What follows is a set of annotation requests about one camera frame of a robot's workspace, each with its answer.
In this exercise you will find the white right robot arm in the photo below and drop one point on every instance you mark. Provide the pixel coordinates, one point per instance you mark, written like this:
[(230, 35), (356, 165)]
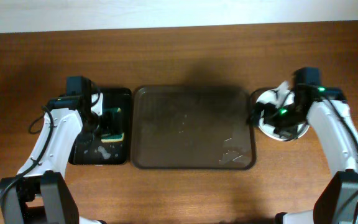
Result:
[(338, 203)]

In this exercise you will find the pale green plate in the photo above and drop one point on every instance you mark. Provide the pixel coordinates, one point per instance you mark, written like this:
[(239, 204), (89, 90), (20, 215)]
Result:
[(288, 133)]

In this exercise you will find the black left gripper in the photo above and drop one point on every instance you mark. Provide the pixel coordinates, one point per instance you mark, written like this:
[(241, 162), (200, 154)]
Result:
[(89, 134)]

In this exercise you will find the black rectangular water tray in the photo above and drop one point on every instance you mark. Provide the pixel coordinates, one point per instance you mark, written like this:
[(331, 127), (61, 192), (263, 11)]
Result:
[(89, 150)]

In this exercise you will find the brown serving tray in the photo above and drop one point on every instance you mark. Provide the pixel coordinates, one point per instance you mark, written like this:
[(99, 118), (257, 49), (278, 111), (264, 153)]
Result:
[(192, 127)]

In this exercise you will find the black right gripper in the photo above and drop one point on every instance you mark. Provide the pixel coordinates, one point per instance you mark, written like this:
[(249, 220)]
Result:
[(260, 115)]

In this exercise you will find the green and yellow sponge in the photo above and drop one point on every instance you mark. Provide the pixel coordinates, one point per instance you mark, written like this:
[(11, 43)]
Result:
[(112, 126)]

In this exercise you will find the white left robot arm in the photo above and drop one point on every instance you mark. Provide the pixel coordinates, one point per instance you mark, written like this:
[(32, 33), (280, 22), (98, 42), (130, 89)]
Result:
[(38, 192)]

